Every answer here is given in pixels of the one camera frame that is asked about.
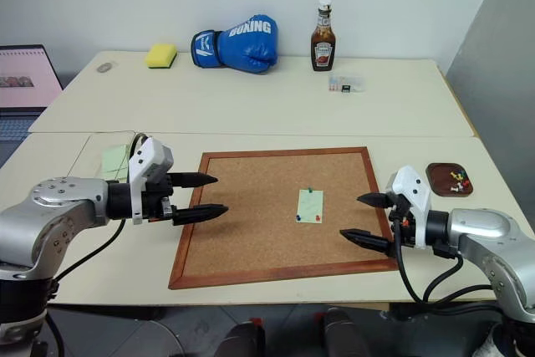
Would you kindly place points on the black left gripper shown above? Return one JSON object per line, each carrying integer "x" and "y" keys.
{"x": 156, "y": 194}

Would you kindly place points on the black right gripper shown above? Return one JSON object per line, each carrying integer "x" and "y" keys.
{"x": 403, "y": 223}

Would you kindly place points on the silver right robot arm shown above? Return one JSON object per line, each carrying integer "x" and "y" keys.
{"x": 489, "y": 236}

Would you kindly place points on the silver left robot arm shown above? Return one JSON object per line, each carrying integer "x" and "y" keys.
{"x": 50, "y": 210}

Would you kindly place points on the wood framed cork board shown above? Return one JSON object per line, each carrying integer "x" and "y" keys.
{"x": 259, "y": 202}

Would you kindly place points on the pale green paper note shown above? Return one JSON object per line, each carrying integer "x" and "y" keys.
{"x": 310, "y": 205}

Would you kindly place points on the green sticky note pad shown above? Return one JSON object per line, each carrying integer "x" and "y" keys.
{"x": 113, "y": 160}

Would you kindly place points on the brown tray of pushpins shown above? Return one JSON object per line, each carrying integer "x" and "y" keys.
{"x": 439, "y": 177}

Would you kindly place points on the clear plastic sheet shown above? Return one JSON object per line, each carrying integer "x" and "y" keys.
{"x": 90, "y": 152}

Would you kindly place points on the dark rounded shape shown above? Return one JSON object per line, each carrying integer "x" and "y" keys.
{"x": 242, "y": 340}
{"x": 344, "y": 336}

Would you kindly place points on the clear plastic small parts box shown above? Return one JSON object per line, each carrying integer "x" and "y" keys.
{"x": 347, "y": 84}

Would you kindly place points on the yellow green sponge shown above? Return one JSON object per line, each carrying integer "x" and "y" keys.
{"x": 160, "y": 55}

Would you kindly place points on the blue boxing glove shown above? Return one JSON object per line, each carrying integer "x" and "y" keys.
{"x": 246, "y": 45}

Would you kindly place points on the small grey round disc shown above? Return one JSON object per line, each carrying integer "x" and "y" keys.
{"x": 104, "y": 67}

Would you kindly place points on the brown sauce bottle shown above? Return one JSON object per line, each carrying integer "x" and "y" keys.
{"x": 323, "y": 47}

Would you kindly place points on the open laptop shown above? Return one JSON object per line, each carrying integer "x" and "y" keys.
{"x": 21, "y": 81}

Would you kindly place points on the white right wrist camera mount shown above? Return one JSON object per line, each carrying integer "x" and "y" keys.
{"x": 411, "y": 190}

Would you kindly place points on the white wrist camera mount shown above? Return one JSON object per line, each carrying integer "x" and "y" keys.
{"x": 144, "y": 160}
{"x": 411, "y": 190}

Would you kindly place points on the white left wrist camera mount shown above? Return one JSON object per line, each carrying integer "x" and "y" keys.
{"x": 144, "y": 160}

